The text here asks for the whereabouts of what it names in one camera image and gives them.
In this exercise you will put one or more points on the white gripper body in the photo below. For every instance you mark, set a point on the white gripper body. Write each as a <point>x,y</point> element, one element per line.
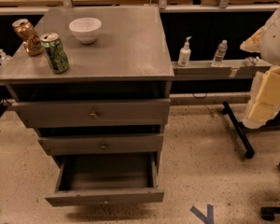
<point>276,40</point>

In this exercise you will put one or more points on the yellow foam padded gripper finger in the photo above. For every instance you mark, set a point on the yellow foam padded gripper finger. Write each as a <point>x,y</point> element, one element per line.
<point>264,100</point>

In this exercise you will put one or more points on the grey bottom drawer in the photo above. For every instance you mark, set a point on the grey bottom drawer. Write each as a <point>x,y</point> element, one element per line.
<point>107,179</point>

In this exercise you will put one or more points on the grey drawer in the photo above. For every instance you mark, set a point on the grey drawer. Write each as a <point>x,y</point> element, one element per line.
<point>107,179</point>
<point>90,144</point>
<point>93,113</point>

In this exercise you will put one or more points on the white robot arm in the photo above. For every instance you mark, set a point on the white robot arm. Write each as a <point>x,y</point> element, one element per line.
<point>265,90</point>

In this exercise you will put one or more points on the grey top drawer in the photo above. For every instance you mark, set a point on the grey top drawer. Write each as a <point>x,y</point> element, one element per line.
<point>93,113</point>

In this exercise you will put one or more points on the grey middle drawer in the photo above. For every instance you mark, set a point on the grey middle drawer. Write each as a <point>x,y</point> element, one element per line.
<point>90,144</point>

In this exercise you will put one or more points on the grey wooden drawer cabinet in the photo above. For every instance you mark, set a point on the grey wooden drawer cabinet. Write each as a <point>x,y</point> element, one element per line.
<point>128,61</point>

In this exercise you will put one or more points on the crumpled plastic wrapper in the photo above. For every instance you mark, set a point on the crumpled plastic wrapper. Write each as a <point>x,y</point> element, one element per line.
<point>251,61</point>

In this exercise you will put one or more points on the black wheeled stand base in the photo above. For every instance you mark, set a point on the black wheeled stand base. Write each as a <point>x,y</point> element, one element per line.
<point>271,125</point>

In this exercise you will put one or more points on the clear plastic water bottle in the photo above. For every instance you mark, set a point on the clear plastic water bottle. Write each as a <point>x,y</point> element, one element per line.
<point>220,53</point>

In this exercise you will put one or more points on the white pump lotion bottle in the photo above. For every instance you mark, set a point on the white pump lotion bottle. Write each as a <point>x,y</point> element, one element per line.
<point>184,54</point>

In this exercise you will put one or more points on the black chair base leg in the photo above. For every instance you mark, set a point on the black chair base leg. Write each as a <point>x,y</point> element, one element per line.
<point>268,213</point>

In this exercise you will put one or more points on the white ceramic bowl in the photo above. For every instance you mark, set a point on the white ceramic bowl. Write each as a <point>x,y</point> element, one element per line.
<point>86,30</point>

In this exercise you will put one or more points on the green drink can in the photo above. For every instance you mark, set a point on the green drink can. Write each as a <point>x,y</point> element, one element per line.
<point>53,46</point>

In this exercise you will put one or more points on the orange drink can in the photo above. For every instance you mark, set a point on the orange drink can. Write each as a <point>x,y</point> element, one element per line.
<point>30,40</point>

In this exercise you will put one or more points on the clear pump sanitizer bottle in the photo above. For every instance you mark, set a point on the clear pump sanitizer bottle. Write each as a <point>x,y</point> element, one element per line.
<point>4,58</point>

